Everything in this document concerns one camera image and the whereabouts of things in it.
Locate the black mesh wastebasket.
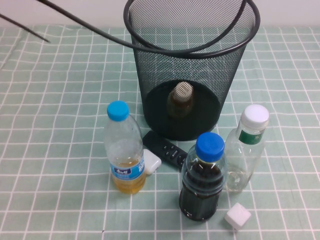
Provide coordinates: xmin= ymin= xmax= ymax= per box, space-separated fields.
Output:
xmin=123 ymin=0 xmax=262 ymax=142

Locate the green checked tablecloth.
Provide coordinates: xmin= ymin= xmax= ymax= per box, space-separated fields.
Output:
xmin=0 ymin=24 xmax=320 ymax=240

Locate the white earbuds case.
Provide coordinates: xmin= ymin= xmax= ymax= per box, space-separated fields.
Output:
xmin=142 ymin=148 xmax=163 ymax=176

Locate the blue cap dark liquid bottle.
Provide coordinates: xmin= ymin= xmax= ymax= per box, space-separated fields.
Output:
xmin=178 ymin=131 xmax=228 ymax=222

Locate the black remote control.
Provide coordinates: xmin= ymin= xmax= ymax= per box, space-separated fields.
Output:
xmin=142 ymin=130 xmax=189 ymax=172

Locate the white cap green label bottle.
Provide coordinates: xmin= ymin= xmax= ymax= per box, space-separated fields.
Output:
xmin=224 ymin=104 xmax=270 ymax=193

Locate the thin black cable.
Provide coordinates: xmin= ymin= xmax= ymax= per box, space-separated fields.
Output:
xmin=0 ymin=13 xmax=51 ymax=44

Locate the thick black cable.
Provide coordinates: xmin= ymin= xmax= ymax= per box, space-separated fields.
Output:
xmin=36 ymin=0 xmax=254 ymax=55

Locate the white cube charger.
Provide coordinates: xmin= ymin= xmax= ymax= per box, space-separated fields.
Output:
xmin=224 ymin=202 xmax=252 ymax=230

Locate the beige cap brown label bottle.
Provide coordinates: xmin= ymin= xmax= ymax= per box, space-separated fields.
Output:
xmin=166 ymin=81 xmax=195 ymax=120

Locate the light-blue cap yellow liquid bottle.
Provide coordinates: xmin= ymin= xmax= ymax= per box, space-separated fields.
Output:
xmin=103 ymin=100 xmax=147 ymax=195

